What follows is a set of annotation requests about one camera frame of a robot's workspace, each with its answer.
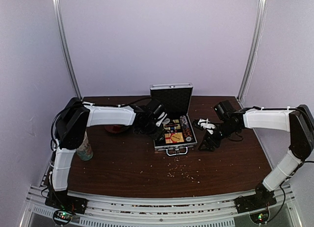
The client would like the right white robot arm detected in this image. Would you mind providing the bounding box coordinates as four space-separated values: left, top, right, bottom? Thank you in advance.
200 129 292 195

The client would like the red Texas Hold'em card box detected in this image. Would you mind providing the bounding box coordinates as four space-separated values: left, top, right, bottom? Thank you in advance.
164 132 184 144

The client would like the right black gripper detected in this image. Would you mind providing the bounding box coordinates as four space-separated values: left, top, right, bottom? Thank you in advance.
198 121 238 151

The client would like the yellow round button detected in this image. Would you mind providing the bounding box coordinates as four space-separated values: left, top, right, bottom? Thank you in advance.
171 134 181 141

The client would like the orange black chip stack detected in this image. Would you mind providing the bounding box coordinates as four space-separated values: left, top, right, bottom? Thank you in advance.
183 128 193 138

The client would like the right aluminium frame post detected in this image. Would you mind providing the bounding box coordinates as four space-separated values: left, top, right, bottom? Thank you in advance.
237 0 267 104

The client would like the aluminium frame post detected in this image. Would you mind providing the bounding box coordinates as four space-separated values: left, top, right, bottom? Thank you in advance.
237 0 267 104
52 0 82 100

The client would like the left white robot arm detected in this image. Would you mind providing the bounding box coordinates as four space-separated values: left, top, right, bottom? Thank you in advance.
50 97 168 209

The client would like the left aluminium frame post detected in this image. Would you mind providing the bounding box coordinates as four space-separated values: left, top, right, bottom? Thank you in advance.
52 0 82 100

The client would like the white dealer button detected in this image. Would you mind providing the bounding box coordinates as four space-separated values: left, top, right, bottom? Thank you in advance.
162 118 170 125

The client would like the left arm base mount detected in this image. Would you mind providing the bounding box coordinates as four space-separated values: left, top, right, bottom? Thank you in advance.
45 196 88 226

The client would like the black triangular all-in button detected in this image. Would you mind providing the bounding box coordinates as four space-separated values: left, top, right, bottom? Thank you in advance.
164 123 181 130

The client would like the aluminium front rail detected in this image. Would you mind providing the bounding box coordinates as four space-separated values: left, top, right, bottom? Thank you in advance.
18 185 305 227

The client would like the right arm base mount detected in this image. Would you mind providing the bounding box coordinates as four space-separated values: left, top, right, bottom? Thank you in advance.
234 192 277 225

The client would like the aluminium poker case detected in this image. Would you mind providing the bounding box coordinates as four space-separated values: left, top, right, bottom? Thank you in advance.
150 83 197 156

